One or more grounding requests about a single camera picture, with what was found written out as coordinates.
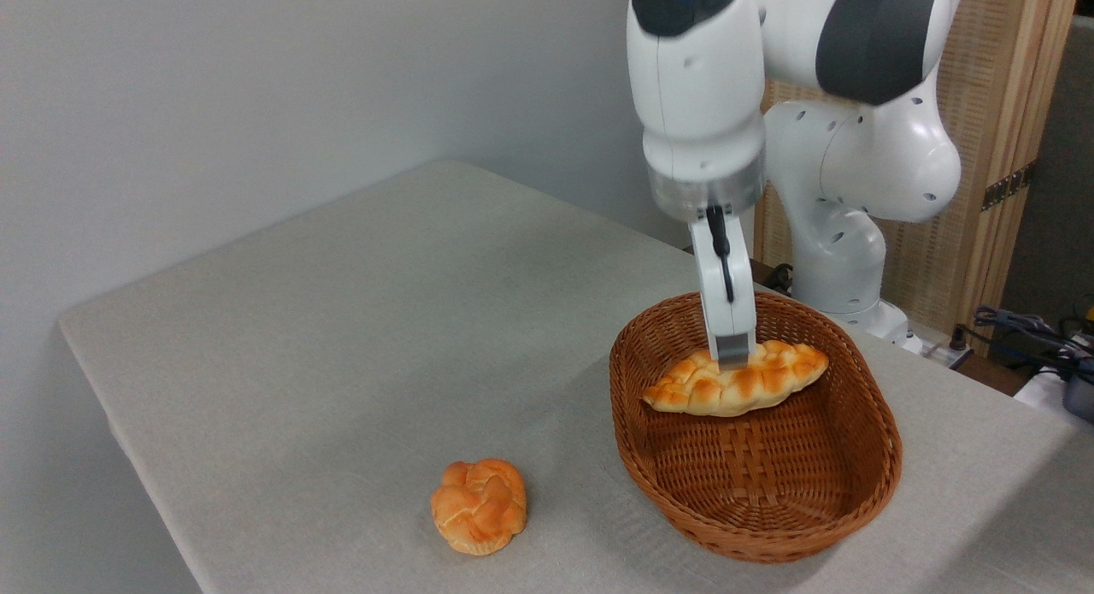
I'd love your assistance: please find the dark metal screen hinge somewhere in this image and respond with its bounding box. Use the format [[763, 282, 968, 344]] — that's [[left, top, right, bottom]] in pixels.
[[981, 161, 1037, 212]]

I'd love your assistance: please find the white power strip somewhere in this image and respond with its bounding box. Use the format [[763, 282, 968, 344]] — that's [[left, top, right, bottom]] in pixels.
[[904, 331, 975, 366]]

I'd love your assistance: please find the round knotted bread roll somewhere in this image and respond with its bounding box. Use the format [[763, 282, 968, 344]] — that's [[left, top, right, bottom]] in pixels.
[[430, 458, 528, 556]]

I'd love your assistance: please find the brown oval wicker basket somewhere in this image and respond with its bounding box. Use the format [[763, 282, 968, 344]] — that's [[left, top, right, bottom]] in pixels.
[[609, 291, 903, 565]]

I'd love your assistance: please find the grey tablecloth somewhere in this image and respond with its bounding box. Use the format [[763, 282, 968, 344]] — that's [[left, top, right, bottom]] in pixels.
[[58, 158, 1094, 594]]

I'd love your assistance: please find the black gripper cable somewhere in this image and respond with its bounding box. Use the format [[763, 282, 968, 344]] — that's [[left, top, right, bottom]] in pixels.
[[706, 203, 736, 304]]

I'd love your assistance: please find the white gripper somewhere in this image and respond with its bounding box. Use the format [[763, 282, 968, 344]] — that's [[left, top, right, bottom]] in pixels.
[[688, 209, 758, 372]]

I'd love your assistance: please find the long braided bread loaf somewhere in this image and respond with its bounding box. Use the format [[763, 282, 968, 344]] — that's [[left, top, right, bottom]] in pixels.
[[641, 339, 830, 418]]

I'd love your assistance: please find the grey box device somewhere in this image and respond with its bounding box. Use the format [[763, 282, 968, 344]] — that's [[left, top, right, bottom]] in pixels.
[[1062, 372, 1094, 424]]

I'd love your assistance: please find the blue and black cable bundle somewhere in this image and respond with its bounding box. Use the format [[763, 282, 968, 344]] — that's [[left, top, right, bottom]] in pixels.
[[953, 305, 1094, 381]]

